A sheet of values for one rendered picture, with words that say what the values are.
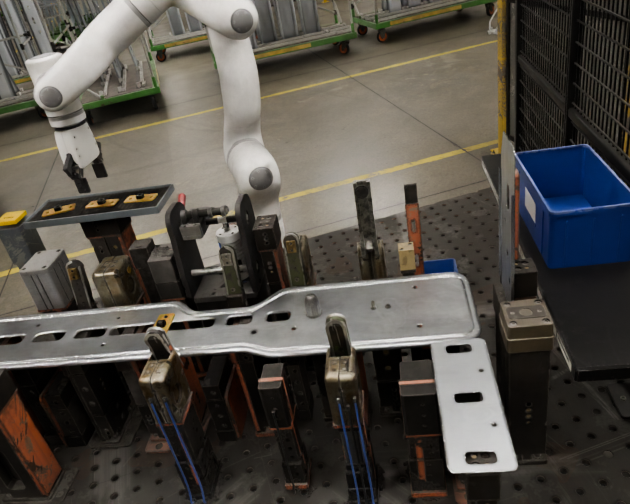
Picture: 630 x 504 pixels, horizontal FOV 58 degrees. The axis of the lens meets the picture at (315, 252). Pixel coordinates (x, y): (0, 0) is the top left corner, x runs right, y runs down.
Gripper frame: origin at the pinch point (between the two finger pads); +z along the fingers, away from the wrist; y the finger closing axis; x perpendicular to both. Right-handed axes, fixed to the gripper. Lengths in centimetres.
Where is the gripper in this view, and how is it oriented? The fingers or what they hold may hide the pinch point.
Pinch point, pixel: (92, 181)
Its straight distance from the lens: 158.7
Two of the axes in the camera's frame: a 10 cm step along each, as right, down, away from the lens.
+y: -1.6, 5.3, -8.3
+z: 1.7, 8.5, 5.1
